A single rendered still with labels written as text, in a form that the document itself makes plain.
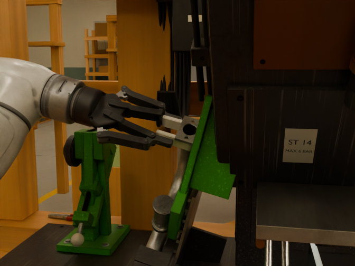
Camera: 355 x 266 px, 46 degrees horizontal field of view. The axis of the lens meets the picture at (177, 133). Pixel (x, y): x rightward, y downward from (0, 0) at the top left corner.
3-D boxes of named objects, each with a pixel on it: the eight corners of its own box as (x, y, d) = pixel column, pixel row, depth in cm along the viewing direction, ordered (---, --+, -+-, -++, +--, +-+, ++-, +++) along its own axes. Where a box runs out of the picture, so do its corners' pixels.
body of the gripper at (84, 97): (65, 108, 77) (112, 122, 76) (85, 75, 82) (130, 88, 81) (72, 131, 84) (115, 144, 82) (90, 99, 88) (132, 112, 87)
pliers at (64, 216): (102, 218, 122) (102, 214, 122) (95, 225, 118) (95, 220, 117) (54, 214, 126) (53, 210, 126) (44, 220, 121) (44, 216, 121)
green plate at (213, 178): (219, 230, 70) (256, 108, 66) (172, 214, 71) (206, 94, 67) (225, 207, 81) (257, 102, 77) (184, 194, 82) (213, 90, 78)
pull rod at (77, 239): (81, 248, 91) (80, 223, 90) (68, 247, 91) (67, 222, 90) (91, 238, 96) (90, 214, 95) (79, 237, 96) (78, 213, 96)
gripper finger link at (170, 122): (161, 126, 82) (163, 123, 83) (196, 135, 82) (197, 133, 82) (162, 117, 80) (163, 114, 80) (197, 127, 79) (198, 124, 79)
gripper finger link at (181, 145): (157, 129, 78) (155, 132, 78) (193, 140, 77) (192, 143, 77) (157, 138, 81) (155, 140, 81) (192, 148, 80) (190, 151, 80)
